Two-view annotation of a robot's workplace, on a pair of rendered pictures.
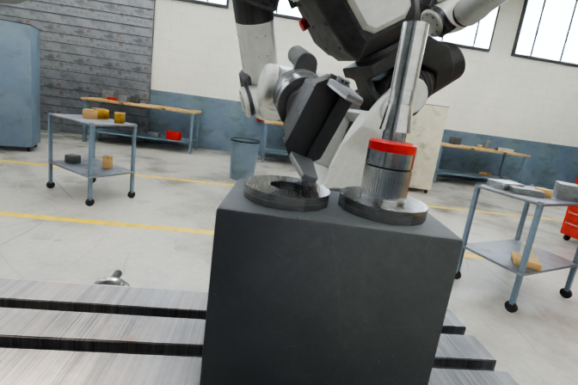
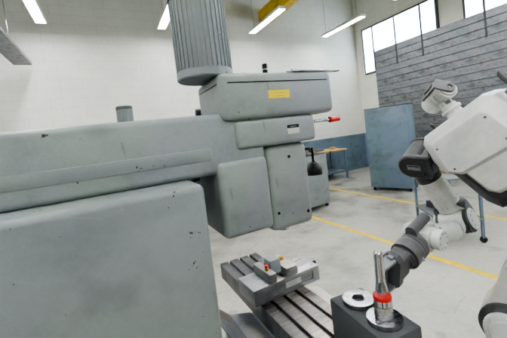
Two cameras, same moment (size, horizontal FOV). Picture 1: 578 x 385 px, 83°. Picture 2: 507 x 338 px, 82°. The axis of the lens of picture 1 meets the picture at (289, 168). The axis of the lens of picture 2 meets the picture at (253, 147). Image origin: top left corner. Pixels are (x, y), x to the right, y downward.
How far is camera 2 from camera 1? 85 cm
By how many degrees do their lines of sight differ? 70
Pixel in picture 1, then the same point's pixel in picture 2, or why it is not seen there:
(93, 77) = not seen: hidden behind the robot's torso
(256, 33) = (427, 188)
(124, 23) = (484, 69)
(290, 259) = (345, 324)
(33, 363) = (309, 324)
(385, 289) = not seen: outside the picture
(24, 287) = (320, 301)
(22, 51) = (402, 123)
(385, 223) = (370, 324)
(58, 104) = not seen: hidden behind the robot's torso
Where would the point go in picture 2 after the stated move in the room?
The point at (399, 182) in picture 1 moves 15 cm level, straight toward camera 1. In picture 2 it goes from (378, 311) to (321, 319)
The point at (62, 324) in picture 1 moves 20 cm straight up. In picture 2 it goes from (321, 318) to (315, 266)
